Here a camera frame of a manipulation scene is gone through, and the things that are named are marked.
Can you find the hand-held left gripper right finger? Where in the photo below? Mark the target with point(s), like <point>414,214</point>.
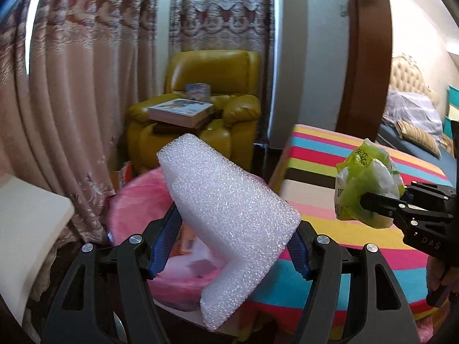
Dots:
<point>297,254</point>

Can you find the dark book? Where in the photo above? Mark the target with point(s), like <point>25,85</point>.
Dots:
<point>172,128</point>

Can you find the gold striped pillow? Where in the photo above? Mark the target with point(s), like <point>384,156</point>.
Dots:
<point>417,136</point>

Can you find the striped colourful tablecloth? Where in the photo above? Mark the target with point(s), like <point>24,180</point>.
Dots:
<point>322,157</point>

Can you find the small picture box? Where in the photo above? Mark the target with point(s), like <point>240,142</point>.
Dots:
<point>197,91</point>

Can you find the L-shaped white foam block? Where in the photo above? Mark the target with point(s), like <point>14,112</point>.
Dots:
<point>229,215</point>

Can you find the large book box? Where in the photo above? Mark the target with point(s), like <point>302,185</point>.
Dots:
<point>179,109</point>

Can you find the green plastic bag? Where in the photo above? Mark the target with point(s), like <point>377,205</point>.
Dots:
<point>362,179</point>

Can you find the white panel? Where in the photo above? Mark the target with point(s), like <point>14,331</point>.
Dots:
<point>28,229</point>

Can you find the blue bed mattress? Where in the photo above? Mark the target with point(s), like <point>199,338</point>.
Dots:
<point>444,165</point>

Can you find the dark wooden wardrobe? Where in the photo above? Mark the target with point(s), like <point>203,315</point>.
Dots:
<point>365,61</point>

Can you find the pink bag lined trash bin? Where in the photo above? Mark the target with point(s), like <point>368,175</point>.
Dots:
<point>143,200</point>

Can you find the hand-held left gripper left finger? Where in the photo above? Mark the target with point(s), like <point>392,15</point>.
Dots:
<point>165,243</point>

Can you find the beige lace curtain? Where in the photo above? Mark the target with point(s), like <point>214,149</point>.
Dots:
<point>79,96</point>
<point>222,25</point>

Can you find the stack of storage boxes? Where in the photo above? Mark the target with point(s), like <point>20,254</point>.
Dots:
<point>453,104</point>

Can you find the yellow leather armchair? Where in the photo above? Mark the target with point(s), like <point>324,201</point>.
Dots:
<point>215,71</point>

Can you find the cream tufted headboard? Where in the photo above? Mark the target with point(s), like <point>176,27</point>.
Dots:
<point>408,75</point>

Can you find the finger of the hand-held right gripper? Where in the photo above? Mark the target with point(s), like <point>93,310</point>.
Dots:
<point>391,206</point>
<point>430,193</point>

